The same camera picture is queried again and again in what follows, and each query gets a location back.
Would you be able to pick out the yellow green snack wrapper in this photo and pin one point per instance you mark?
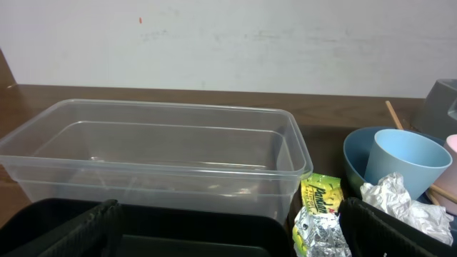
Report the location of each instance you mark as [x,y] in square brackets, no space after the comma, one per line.
[316,230]

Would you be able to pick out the clear plastic bin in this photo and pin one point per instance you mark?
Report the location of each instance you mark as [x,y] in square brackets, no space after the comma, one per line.
[225,159]

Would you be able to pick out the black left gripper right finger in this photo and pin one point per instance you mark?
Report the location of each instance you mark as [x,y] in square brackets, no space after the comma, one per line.
[370,232]

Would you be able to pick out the black plastic tray bin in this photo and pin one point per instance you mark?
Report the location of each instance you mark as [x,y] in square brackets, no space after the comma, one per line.
[154,231]

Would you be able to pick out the light blue cup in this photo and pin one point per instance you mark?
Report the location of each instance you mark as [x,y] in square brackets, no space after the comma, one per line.
[417,158]

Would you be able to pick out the white napkin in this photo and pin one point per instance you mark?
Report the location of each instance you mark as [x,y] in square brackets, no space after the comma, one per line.
[390,196]

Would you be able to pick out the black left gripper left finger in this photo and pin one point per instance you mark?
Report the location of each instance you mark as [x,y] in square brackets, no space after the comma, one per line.
[60,227]

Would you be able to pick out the pink cup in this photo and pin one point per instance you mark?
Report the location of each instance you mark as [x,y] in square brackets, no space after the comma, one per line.
[447,180]

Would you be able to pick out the dark blue plate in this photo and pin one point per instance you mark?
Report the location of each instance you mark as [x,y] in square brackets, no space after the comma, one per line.
[356,149]

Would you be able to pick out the grey dishwasher rack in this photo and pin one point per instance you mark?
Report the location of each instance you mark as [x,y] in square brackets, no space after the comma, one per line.
[437,116]

